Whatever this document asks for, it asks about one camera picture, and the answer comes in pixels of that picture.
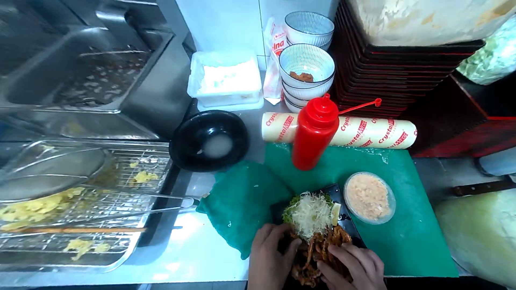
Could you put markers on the person's left hand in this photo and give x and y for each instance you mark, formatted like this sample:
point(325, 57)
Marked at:
point(266, 266)

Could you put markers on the person's right hand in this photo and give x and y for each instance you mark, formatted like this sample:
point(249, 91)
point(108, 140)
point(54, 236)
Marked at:
point(365, 278)

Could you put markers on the person's right middle finger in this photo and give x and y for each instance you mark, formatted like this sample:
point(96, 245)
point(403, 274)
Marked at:
point(358, 253)

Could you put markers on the person's left thumb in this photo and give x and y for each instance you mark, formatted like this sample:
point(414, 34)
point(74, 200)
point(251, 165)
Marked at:
point(291, 255)

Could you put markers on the person's right index finger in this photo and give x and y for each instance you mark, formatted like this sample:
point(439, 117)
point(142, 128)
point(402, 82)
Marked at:
point(344, 259)

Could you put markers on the person's right thumb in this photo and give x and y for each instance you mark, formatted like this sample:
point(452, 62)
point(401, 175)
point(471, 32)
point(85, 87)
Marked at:
point(329, 274)

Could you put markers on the person's right fingers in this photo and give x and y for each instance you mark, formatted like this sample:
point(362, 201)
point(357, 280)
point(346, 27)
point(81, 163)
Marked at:
point(375, 259)

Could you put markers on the person's left index finger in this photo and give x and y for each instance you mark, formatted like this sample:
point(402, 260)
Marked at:
point(279, 233)

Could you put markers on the person's left fingers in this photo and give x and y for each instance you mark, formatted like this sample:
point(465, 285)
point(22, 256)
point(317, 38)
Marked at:
point(261, 235)

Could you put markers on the pile of fried brown meat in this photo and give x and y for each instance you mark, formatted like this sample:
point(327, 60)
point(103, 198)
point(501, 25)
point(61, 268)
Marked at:
point(308, 270)

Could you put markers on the green lettuce leaf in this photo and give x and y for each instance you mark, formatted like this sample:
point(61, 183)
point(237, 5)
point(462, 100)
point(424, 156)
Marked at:
point(288, 212)

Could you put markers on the black rectangular plate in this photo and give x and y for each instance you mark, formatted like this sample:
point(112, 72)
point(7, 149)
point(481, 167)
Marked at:
point(354, 230)

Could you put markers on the heap of shredded white cabbage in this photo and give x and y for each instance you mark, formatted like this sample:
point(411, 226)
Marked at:
point(309, 215)

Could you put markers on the green cloth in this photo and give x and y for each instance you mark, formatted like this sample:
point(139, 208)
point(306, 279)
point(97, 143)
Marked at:
point(244, 201)

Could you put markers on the lemon wedge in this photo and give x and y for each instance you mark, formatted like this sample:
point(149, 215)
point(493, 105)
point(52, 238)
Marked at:
point(335, 214)

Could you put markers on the green cutting board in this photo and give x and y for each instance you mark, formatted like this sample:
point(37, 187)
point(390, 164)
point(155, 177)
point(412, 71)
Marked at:
point(411, 225)

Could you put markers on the round tub of pinkish salad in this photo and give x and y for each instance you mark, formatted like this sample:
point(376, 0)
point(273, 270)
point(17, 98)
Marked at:
point(369, 197)

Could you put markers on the metal tongs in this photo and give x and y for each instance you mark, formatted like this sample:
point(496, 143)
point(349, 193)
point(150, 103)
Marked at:
point(163, 209)

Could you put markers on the red squeeze bottle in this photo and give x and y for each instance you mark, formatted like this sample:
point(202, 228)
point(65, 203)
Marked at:
point(313, 135)

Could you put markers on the black round bowl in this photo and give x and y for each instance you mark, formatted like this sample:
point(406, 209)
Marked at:
point(189, 139)

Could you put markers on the cling wrap roll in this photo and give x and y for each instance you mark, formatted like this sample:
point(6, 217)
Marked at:
point(365, 132)

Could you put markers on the white container lid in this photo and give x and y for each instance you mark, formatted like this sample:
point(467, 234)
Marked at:
point(242, 106)

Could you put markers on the metal draining tray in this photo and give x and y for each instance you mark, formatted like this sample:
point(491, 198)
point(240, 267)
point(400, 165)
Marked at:
point(121, 260)

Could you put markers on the stack of striped bowls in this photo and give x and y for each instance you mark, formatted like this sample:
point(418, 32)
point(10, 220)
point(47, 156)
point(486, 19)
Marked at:
point(309, 88)

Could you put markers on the plastic bag with red print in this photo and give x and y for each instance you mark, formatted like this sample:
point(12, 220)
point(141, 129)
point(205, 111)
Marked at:
point(274, 76)

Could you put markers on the grey cylindrical container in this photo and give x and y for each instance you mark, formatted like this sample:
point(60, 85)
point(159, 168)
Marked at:
point(500, 161)

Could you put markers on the brown paste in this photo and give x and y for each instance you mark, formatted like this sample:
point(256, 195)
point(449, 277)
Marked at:
point(301, 77)

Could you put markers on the white powder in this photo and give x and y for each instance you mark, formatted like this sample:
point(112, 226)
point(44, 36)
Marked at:
point(226, 77)

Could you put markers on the black red box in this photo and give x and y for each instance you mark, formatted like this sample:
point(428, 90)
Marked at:
point(451, 108)

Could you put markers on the white plastic container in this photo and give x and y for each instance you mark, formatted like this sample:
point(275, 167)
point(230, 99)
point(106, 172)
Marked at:
point(193, 76)

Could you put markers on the brown wooden chopstick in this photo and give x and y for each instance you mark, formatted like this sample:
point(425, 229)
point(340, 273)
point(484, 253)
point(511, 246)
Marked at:
point(88, 230)

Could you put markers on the stainless steel fryer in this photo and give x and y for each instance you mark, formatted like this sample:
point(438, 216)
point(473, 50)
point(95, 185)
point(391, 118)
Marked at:
point(149, 96)

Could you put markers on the stack of black red trays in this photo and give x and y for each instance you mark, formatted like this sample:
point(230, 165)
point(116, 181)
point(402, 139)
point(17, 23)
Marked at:
point(387, 68)

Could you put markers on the pile of yellow batter bits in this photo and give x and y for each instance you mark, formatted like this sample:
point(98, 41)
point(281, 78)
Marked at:
point(42, 207)

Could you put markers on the plastic-wrapped green cabbage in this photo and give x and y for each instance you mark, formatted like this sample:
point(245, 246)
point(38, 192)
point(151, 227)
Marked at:
point(492, 56)

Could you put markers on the large whitish plastic container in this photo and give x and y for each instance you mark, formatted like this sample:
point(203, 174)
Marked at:
point(419, 20)

